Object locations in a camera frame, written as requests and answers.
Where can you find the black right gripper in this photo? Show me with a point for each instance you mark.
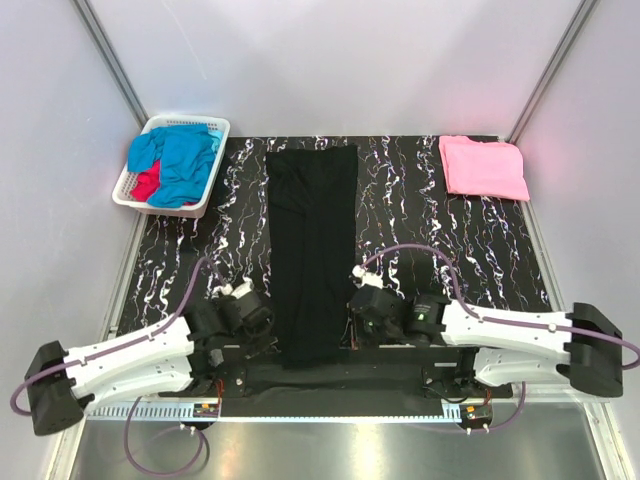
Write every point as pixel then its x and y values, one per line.
pixel 357 335

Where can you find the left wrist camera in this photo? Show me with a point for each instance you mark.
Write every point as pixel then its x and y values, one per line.
pixel 241 300

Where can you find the folded pink t-shirt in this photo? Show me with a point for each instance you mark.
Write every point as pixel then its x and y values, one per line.
pixel 492 169

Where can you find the black t-shirt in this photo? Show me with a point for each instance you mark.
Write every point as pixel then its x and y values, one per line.
pixel 312 228

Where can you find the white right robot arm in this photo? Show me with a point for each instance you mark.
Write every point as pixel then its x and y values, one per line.
pixel 580 350

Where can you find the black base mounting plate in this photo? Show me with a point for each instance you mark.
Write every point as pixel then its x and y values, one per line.
pixel 400 380

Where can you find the red t-shirt in basket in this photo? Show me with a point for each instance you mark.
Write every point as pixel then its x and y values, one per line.
pixel 147 183

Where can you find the blue t-shirt in basket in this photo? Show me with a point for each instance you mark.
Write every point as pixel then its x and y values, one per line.
pixel 186 154

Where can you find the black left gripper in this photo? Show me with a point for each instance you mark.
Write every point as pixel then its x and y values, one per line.
pixel 265 342

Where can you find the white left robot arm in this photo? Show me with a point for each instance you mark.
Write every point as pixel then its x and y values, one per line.
pixel 182 356

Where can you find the aluminium frame rail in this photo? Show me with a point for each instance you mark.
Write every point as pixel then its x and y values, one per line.
pixel 206 409

